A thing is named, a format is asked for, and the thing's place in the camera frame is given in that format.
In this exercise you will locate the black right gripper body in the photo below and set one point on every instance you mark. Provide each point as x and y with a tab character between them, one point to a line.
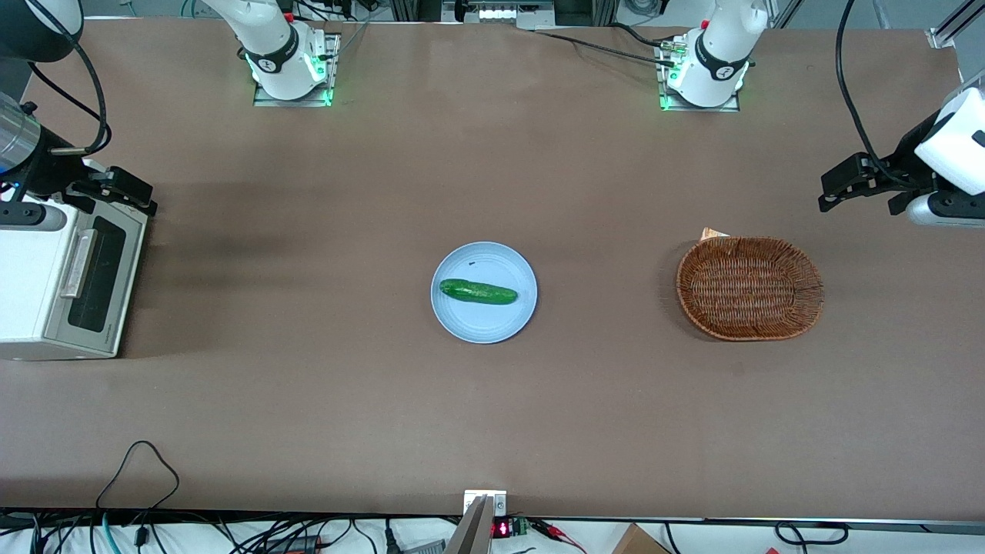
48	170

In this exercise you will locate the light blue plate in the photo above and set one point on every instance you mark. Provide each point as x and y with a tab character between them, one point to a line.
492	323

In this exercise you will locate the green cucumber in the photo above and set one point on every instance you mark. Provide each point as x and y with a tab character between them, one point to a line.
479	292

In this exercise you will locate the beige paper tag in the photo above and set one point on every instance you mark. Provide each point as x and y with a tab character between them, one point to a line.
712	233

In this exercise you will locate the brown cardboard box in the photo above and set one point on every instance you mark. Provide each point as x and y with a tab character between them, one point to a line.
639	541

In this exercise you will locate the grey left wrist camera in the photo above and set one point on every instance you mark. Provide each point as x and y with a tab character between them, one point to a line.
946	210

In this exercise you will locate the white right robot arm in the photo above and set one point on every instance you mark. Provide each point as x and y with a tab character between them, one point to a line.
281	54

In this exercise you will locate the white toaster oven body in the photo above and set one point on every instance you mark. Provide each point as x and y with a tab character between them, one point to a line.
23	292

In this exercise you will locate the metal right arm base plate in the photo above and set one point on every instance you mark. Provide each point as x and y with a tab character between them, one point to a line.
332	69

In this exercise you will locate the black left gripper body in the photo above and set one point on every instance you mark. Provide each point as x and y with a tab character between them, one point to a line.
906	159

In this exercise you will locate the aluminium profile rail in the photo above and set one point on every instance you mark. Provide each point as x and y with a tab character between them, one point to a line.
954	23

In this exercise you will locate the brown wicker basket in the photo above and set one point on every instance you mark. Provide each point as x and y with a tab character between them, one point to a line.
750	288

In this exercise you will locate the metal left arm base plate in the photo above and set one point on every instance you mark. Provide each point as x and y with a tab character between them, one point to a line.
731	106

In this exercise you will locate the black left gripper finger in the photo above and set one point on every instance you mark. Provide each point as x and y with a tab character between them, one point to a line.
843	200
846	173

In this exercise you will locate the red alligator clip lead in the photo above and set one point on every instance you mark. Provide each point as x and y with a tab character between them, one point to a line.
558	532

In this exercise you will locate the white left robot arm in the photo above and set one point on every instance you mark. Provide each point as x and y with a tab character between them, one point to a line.
719	54

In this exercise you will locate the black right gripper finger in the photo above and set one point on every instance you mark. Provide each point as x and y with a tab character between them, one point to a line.
132	186
115	200

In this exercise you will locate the red digit display module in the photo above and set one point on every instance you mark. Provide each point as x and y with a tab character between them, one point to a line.
504	528

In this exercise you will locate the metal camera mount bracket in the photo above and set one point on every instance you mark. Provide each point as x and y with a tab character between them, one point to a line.
485	504

